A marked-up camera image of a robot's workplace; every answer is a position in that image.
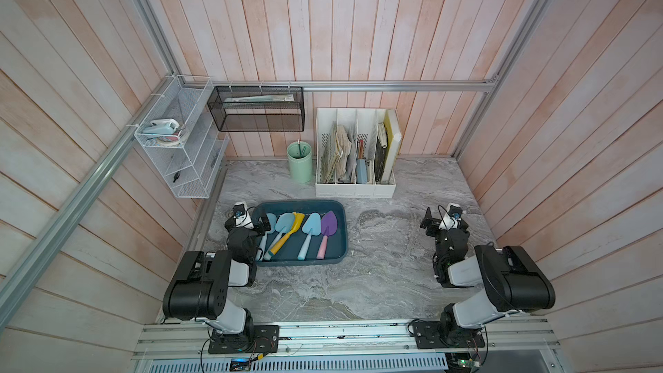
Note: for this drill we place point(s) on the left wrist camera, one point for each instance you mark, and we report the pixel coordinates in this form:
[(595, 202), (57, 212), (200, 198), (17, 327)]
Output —
[(241, 215)]

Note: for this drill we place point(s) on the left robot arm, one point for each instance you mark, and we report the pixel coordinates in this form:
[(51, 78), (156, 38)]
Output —
[(200, 286)]

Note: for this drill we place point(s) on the pointed light blue trowel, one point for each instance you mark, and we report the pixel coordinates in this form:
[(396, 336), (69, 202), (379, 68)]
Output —
[(312, 228)]

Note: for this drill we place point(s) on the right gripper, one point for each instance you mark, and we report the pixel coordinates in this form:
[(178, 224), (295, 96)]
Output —
[(434, 226)]

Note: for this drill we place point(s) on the pale blue shovel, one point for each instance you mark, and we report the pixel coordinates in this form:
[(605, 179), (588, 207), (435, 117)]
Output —
[(268, 222)]

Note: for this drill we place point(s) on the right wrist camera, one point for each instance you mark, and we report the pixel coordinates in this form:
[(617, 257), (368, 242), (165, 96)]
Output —
[(451, 216)]

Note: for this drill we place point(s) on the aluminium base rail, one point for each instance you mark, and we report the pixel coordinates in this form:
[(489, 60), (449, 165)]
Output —
[(393, 336)]

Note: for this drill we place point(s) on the white tape dispenser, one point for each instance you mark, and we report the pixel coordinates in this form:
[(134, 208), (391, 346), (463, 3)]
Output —
[(164, 131)]

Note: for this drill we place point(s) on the teal plastic storage box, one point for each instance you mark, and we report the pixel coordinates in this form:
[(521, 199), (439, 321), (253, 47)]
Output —
[(338, 244)]

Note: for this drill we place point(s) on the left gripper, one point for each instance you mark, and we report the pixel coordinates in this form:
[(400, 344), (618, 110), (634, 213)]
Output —
[(261, 230)]

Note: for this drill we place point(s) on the black mesh basket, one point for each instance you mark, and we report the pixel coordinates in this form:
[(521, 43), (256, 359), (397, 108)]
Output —
[(258, 108)]

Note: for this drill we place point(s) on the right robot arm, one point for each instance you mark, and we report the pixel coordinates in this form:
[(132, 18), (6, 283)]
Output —
[(509, 282)]

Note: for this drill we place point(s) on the white file organizer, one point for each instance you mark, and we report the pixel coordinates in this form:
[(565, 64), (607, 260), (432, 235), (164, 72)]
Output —
[(324, 118)]

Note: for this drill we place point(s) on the green cup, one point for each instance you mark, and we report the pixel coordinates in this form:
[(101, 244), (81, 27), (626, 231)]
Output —
[(300, 161)]

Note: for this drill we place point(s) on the white wire shelf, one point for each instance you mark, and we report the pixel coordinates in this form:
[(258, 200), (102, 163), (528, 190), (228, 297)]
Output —
[(191, 167)]

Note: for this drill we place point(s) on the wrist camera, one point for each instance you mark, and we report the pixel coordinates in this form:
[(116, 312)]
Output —
[(451, 216), (241, 215)]

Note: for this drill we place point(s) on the purple shovel pink handle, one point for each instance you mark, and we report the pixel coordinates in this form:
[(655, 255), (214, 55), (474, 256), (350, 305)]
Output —
[(329, 226)]

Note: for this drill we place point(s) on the light blue rounded shovel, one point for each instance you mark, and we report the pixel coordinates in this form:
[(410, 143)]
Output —
[(283, 225)]

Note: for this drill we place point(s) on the yellow shovel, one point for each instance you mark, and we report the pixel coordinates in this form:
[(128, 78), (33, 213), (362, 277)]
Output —
[(299, 218)]

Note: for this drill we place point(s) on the books in organizer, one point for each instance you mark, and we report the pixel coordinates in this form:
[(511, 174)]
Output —
[(362, 153)]

